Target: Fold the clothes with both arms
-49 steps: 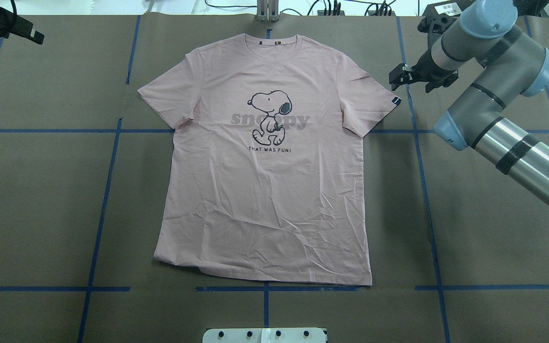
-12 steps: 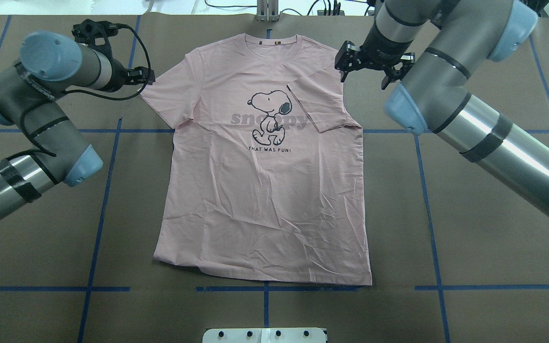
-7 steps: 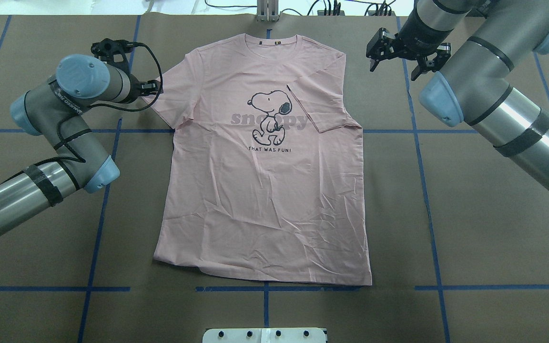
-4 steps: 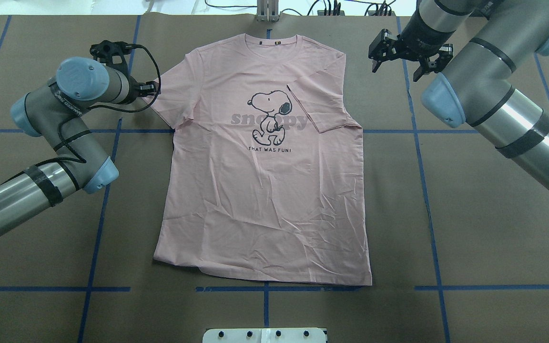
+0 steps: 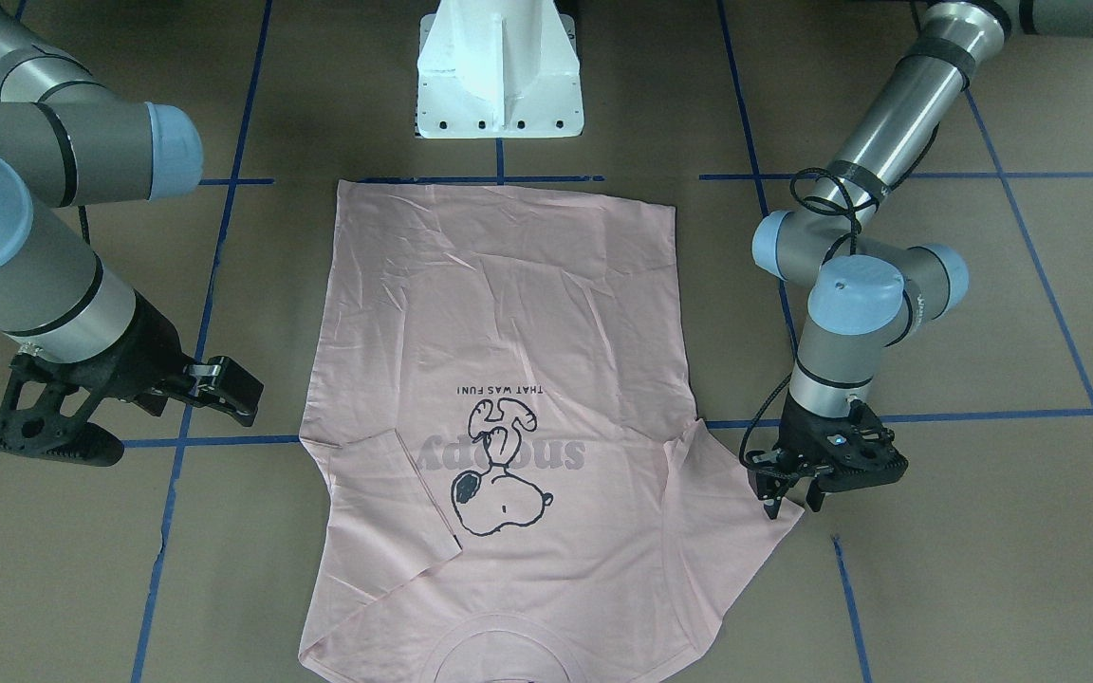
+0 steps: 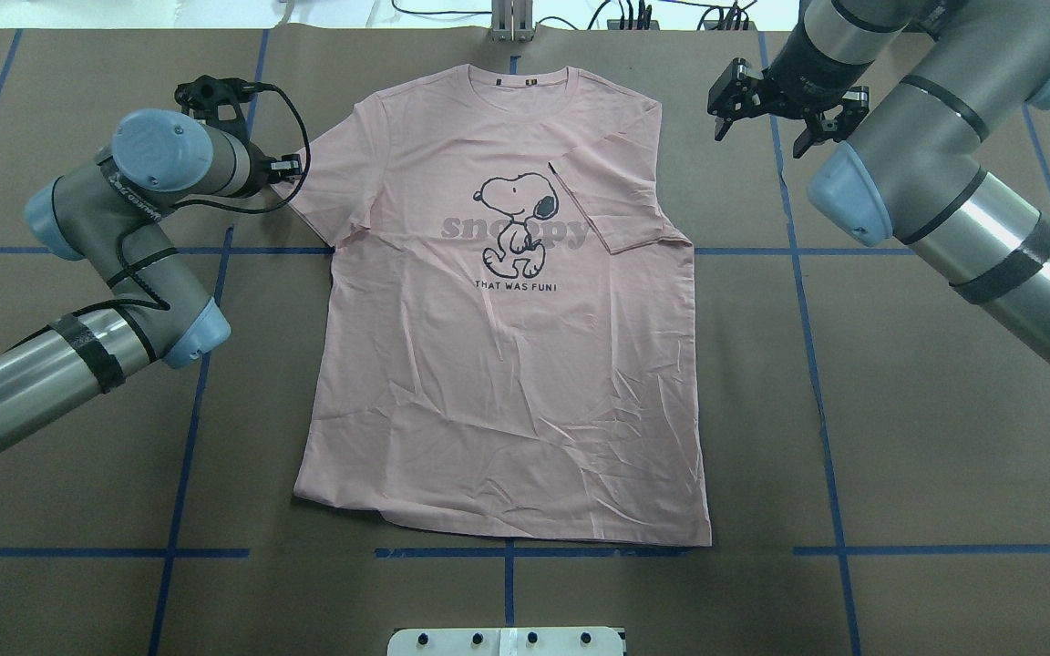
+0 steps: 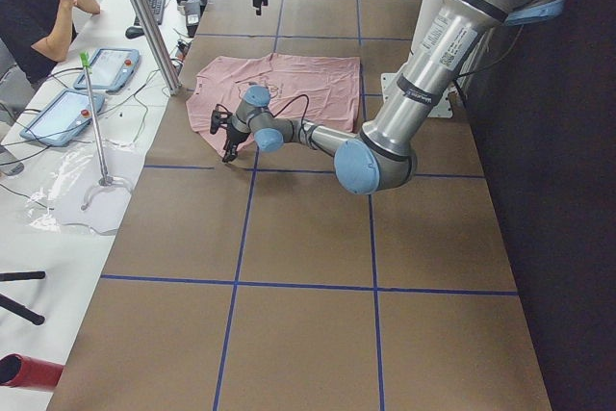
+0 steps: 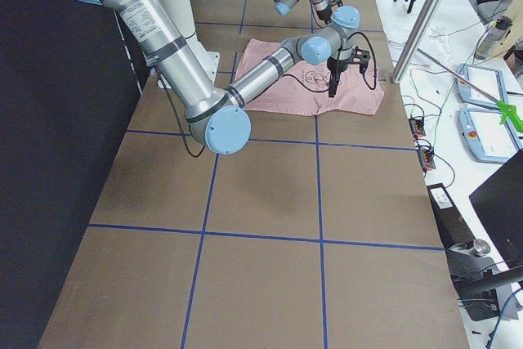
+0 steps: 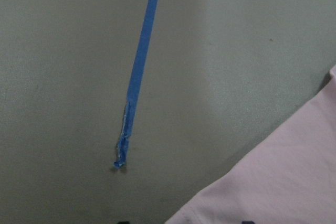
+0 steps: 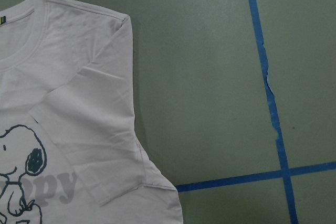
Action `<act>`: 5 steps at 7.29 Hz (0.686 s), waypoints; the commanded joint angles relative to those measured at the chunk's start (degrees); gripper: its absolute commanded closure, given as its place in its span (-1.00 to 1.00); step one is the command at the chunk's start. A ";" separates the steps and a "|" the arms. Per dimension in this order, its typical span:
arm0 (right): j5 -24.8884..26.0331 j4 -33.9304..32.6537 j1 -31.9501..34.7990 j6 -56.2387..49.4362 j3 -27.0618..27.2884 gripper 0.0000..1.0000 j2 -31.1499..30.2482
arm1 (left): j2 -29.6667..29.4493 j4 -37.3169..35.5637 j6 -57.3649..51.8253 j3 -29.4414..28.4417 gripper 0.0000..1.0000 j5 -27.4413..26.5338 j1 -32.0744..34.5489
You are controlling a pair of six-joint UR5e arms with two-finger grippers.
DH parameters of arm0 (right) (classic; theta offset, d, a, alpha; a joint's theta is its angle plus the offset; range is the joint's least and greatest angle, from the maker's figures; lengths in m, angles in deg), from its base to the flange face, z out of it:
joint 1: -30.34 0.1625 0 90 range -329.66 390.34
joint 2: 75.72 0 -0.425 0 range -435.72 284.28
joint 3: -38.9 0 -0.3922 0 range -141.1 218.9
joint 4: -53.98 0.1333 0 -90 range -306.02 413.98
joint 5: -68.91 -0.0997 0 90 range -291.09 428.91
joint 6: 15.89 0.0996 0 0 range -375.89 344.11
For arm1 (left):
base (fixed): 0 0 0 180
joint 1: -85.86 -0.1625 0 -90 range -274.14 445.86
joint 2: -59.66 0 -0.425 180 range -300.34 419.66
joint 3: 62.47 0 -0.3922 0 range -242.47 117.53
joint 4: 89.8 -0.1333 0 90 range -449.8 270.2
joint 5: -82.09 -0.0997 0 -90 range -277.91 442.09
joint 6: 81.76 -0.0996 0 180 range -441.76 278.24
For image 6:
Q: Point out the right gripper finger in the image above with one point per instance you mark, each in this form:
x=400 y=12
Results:
x=810 y=137
x=724 y=121

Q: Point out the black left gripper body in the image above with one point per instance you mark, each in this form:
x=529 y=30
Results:
x=262 y=169

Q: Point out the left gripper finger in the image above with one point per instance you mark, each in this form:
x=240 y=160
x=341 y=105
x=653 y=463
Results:
x=285 y=168

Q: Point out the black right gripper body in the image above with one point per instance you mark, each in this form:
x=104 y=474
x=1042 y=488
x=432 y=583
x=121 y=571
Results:
x=800 y=75

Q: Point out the pink Snoopy t-shirt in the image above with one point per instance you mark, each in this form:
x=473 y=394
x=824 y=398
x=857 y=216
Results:
x=510 y=342

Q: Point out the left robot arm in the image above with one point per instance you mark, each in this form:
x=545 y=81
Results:
x=108 y=212

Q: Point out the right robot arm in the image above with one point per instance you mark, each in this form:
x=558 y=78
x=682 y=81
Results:
x=909 y=90

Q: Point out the aluminium frame post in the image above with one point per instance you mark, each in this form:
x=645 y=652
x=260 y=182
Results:
x=512 y=21

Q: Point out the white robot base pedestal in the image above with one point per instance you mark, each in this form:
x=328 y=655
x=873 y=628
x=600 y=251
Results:
x=552 y=640

